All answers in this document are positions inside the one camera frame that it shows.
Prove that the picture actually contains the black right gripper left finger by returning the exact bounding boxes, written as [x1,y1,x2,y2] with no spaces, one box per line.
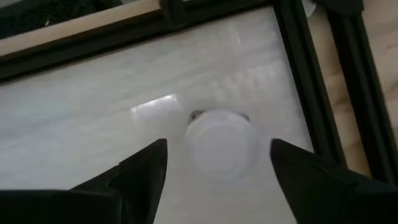
[0,138,169,224]

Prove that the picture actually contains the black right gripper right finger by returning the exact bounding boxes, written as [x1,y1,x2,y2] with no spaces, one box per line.
[269,138,398,224]

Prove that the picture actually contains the light wooden table board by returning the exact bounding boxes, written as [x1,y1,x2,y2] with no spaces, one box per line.
[0,0,398,180]

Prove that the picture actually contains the black aluminium table frame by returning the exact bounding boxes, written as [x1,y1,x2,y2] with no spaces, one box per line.
[0,0,398,187]

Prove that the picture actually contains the bagel seasoning glass jar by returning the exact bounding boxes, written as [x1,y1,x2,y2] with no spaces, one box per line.
[183,109,259,181]

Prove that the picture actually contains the black flat bar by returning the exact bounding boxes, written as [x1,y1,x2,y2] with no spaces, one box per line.
[0,0,124,40]

